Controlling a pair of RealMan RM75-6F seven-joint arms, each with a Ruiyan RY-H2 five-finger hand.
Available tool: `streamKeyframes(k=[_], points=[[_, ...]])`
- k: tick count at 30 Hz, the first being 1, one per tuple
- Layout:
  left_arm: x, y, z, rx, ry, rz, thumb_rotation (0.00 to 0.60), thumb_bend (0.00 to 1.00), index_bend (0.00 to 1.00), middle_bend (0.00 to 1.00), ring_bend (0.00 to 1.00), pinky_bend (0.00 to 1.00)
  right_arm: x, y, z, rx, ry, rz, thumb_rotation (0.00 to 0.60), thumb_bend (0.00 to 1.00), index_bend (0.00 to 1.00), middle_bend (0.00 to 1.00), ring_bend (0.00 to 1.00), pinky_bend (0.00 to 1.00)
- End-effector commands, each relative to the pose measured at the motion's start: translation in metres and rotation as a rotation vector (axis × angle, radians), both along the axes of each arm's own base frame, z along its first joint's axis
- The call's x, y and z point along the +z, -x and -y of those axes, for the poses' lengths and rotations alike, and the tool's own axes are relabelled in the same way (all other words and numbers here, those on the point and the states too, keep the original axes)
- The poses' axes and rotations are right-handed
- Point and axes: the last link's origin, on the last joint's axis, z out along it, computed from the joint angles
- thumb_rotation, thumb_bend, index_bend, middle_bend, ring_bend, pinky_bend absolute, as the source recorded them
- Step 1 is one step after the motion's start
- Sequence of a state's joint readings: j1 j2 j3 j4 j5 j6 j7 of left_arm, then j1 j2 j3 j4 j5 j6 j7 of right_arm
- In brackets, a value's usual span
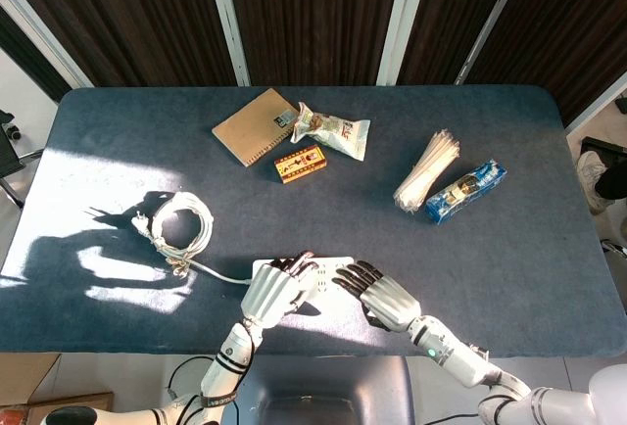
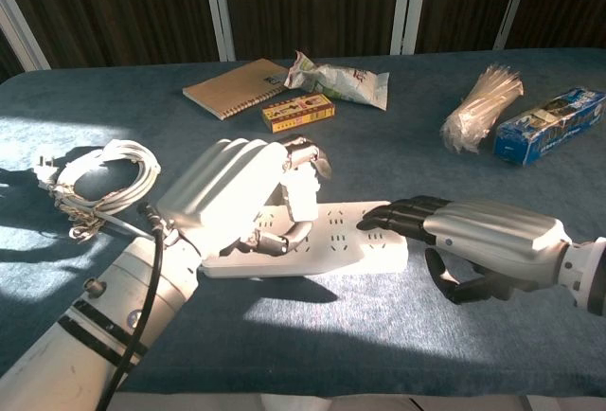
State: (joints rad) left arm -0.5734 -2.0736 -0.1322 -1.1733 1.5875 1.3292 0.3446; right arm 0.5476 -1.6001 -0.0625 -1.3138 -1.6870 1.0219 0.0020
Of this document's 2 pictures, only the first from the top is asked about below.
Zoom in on white power strip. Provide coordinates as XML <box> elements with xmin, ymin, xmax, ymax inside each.
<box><xmin>251</xmin><ymin>256</ymin><xmax>363</xmax><ymax>318</ymax></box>

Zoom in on dark trouser leg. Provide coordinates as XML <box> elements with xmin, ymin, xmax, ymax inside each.
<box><xmin>595</xmin><ymin>163</ymin><xmax>627</xmax><ymax>201</ymax></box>

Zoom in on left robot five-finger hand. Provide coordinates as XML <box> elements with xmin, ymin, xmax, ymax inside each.
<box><xmin>239</xmin><ymin>250</ymin><xmax>320</xmax><ymax>331</ymax></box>

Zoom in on blue cookie package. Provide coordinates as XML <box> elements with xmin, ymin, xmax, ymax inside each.
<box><xmin>424</xmin><ymin>159</ymin><xmax>508</xmax><ymax>225</ymax></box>

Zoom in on brown cardboard box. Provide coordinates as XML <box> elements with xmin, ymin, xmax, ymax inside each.
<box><xmin>27</xmin><ymin>392</ymin><xmax>115</xmax><ymax>419</ymax></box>

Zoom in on white snack bag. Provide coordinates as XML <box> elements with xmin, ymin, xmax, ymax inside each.
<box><xmin>289</xmin><ymin>101</ymin><xmax>372</xmax><ymax>162</ymax></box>

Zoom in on black floor cable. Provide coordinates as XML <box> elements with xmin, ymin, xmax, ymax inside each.
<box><xmin>167</xmin><ymin>355</ymin><xmax>217</xmax><ymax>397</ymax></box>

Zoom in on white sneaker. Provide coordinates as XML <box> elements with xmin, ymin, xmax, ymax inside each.
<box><xmin>576</xmin><ymin>150</ymin><xmax>611</xmax><ymax>215</ymax></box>

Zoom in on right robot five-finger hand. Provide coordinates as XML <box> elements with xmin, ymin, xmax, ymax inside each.
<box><xmin>331</xmin><ymin>260</ymin><xmax>422</xmax><ymax>333</ymax></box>

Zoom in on bundle of wrapped chopsticks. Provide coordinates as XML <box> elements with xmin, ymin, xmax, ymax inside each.
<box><xmin>393</xmin><ymin>129</ymin><xmax>462</xmax><ymax>215</ymax></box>

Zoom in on dark slatted partition panel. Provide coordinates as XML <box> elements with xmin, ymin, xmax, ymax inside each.
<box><xmin>222</xmin><ymin>0</ymin><xmax>406</xmax><ymax>87</ymax></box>
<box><xmin>396</xmin><ymin>0</ymin><xmax>533</xmax><ymax>86</ymax></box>
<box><xmin>0</xmin><ymin>0</ymin><xmax>236</xmax><ymax>88</ymax></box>
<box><xmin>464</xmin><ymin>0</ymin><xmax>627</xmax><ymax>127</ymax></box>
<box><xmin>0</xmin><ymin>3</ymin><xmax>72</xmax><ymax>103</ymax></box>

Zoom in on white cable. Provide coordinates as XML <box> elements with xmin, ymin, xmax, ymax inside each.
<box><xmin>130</xmin><ymin>191</ymin><xmax>254</xmax><ymax>285</ymax></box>

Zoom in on small red yellow box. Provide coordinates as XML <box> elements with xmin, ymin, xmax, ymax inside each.
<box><xmin>273</xmin><ymin>145</ymin><xmax>328</xmax><ymax>184</ymax></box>

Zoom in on blue felt table cover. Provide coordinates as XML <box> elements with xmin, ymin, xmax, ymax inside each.
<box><xmin>0</xmin><ymin>84</ymin><xmax>627</xmax><ymax>360</ymax></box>

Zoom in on brown spiral notebook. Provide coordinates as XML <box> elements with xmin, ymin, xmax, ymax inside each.
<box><xmin>211</xmin><ymin>86</ymin><xmax>301</xmax><ymax>168</ymax></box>

